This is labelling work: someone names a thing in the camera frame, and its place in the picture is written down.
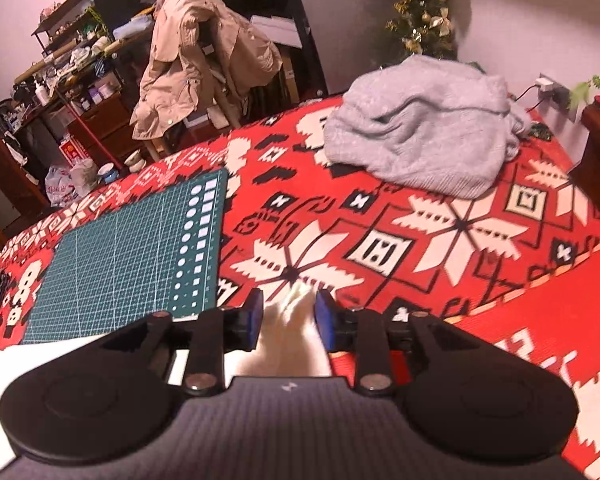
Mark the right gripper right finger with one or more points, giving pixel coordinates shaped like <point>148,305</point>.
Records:
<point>362,333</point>

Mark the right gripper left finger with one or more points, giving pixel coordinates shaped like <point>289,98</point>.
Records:
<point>215,333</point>

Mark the white knit sweater vest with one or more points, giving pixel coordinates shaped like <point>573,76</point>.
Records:
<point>84,399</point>

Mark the green cutting mat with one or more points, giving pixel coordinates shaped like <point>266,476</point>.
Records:
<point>159,254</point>

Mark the red christmas pattern blanket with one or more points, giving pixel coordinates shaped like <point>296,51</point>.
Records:
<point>519,267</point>

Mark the white leg chair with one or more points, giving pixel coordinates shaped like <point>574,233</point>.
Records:
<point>221,116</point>

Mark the grey knit sweater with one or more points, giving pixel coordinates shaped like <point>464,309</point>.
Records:
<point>437,125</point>

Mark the beige jacket on chair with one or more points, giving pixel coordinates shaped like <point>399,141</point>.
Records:
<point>192,41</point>

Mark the small christmas tree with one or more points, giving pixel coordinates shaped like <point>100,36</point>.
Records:
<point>423,27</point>

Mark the grey refrigerator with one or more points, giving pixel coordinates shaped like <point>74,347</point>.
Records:
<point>350,37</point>

